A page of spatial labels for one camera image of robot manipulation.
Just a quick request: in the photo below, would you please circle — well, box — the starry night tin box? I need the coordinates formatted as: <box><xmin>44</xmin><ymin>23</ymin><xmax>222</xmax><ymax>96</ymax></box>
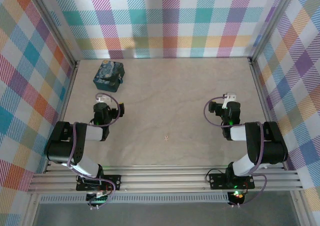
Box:
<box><xmin>92</xmin><ymin>60</ymin><xmax>125</xmax><ymax>93</ymax></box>

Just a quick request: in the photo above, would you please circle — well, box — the circuit board with lit leds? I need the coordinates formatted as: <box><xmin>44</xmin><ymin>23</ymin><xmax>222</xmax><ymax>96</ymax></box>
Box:
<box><xmin>228</xmin><ymin>190</ymin><xmax>245</xmax><ymax>205</ymax></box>

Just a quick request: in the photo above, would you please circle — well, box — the green circuit board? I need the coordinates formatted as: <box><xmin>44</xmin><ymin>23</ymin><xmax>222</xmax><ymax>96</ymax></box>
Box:
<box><xmin>86</xmin><ymin>191</ymin><xmax>111</xmax><ymax>204</ymax></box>

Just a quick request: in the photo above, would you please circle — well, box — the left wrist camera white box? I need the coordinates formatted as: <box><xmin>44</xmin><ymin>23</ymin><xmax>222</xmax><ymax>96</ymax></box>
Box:
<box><xmin>96</xmin><ymin>94</ymin><xmax>112</xmax><ymax>104</ymax></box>

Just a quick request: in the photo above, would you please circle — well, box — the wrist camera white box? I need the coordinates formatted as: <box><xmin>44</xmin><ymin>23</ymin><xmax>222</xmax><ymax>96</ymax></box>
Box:
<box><xmin>96</xmin><ymin>94</ymin><xmax>112</xmax><ymax>104</ymax></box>
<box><xmin>222</xmin><ymin>92</ymin><xmax>237</xmax><ymax>109</ymax></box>

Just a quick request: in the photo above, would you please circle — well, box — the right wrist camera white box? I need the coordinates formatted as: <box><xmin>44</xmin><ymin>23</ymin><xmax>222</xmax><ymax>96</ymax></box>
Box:
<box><xmin>222</xmin><ymin>92</ymin><xmax>237</xmax><ymax>109</ymax></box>

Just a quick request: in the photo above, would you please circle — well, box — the aluminium table side rail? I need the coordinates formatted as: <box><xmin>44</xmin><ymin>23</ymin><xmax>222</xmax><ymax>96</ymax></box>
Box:
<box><xmin>248</xmin><ymin>59</ymin><xmax>288</xmax><ymax>171</ymax></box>
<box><xmin>43</xmin><ymin>60</ymin><xmax>80</xmax><ymax>173</ymax></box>

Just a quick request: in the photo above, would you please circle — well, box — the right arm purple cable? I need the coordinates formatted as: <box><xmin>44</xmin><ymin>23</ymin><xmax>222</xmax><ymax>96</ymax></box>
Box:
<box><xmin>204</xmin><ymin>98</ymin><xmax>268</xmax><ymax>207</ymax></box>

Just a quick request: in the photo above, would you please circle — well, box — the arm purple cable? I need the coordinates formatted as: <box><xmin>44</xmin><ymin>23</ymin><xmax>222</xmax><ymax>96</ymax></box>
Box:
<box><xmin>66</xmin><ymin>92</ymin><xmax>121</xmax><ymax>207</ymax></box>
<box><xmin>204</xmin><ymin>98</ymin><xmax>268</xmax><ymax>207</ymax></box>

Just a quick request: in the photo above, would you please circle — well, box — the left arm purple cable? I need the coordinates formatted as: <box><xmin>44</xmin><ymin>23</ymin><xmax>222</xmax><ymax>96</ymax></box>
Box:
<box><xmin>66</xmin><ymin>92</ymin><xmax>121</xmax><ymax>207</ymax></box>

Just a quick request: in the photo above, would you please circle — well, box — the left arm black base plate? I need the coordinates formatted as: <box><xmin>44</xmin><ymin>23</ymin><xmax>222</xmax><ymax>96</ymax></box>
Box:
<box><xmin>76</xmin><ymin>174</ymin><xmax>122</xmax><ymax>192</ymax></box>

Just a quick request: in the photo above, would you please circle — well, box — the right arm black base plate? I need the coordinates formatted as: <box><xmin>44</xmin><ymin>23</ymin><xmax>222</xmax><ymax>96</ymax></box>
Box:
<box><xmin>208</xmin><ymin>172</ymin><xmax>256</xmax><ymax>190</ymax></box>

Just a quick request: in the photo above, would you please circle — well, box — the aluminium mounting rail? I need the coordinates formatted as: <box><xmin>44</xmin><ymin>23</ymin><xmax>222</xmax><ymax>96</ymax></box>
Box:
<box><xmin>26</xmin><ymin>164</ymin><xmax>304</xmax><ymax>194</ymax></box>

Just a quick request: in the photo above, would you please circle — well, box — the aluminium frame post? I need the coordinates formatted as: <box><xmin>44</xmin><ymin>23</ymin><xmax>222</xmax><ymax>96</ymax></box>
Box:
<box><xmin>27</xmin><ymin>0</ymin><xmax>80</xmax><ymax>66</ymax></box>
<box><xmin>247</xmin><ymin>0</ymin><xmax>298</xmax><ymax>63</ymax></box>

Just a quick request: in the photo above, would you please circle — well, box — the grey slotted cable duct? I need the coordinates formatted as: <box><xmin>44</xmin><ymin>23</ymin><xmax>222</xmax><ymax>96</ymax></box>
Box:
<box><xmin>39</xmin><ymin>194</ymin><xmax>230</xmax><ymax>204</ymax></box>

